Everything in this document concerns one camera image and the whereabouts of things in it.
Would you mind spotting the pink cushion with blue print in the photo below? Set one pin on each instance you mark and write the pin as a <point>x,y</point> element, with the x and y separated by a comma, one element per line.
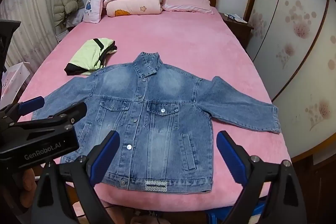
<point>92,8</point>

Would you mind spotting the blue denim jacket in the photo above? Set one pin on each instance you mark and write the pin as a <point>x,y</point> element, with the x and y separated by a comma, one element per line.
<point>157,108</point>

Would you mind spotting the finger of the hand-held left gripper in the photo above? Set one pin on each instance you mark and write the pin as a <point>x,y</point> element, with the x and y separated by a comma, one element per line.
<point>65,115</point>
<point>31,104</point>

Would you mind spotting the white paper sheet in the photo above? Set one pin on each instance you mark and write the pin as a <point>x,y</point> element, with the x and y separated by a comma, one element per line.
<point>240,19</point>

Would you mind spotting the blue plastic stool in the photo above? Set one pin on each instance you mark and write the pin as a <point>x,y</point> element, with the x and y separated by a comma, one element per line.
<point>236,211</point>

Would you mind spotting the small blue box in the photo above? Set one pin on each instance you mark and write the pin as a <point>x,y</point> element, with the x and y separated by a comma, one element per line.
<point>231,16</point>

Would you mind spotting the bed with pink sheet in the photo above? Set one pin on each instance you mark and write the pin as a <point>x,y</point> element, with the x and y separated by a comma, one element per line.
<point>183,37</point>

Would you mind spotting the person's left hand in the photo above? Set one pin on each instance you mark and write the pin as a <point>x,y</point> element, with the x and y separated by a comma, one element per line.
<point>28,179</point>

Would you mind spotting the pink pillow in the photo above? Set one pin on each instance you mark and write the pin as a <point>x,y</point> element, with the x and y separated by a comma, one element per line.
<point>186,3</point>

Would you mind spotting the white paper bag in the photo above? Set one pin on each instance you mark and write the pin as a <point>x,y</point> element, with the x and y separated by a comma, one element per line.
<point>14,79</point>

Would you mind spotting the green and black folded garment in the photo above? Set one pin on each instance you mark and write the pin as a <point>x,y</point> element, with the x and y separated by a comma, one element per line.
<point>89,56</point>

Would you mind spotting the white patterned curtain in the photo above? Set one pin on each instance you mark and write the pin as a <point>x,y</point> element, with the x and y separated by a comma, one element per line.
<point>29,11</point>

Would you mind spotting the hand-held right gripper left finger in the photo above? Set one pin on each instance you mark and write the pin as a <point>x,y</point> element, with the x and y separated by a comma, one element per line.
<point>105,158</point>

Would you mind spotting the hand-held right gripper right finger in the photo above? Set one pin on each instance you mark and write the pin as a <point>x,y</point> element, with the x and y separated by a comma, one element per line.
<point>231,158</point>

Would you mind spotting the wooden nightstand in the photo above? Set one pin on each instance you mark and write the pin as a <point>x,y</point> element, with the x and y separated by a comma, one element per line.
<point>240,32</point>

